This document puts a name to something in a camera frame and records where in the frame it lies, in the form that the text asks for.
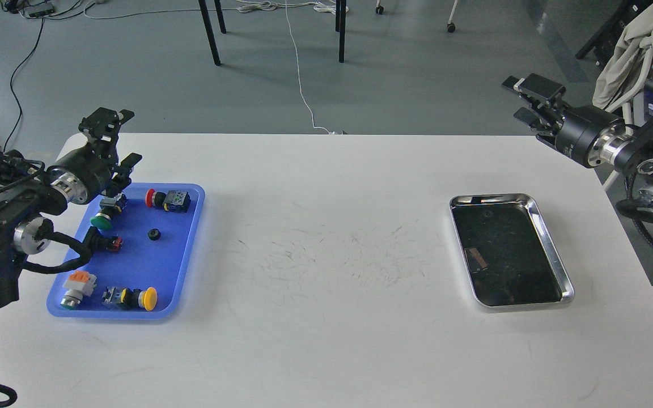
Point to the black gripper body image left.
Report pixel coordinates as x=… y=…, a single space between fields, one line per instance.
x=84 y=173

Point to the red push button switch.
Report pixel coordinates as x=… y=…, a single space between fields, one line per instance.
x=176 y=201

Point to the grey office chair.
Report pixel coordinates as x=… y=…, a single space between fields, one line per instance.
x=626 y=99

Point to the white orange push button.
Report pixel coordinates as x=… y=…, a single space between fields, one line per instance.
x=78 y=285

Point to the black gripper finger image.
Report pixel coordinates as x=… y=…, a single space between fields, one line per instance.
x=121 y=178
x=537 y=92
x=543 y=122
x=101 y=129

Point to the green push button switch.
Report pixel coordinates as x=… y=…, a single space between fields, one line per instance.
x=109 y=208

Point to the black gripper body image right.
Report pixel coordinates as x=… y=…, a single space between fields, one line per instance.
x=580 y=130

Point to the silver metal tray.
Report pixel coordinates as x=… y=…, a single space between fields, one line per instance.
x=511 y=261

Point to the yellow mushroom push button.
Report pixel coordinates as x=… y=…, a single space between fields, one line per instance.
x=126 y=299

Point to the beige cloth on chair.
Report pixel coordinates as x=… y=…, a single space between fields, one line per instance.
x=628 y=52

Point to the black table leg right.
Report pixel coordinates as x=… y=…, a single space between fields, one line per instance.
x=340 y=27

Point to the blue plastic tray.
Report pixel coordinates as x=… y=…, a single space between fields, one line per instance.
x=141 y=263

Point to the black table leg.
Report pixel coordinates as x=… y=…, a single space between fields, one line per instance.
x=340 y=27
x=209 y=29

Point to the black selector switch red base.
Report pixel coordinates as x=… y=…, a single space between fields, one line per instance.
x=98 y=243

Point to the black table leg left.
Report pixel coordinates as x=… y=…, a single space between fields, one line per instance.
x=209 y=29

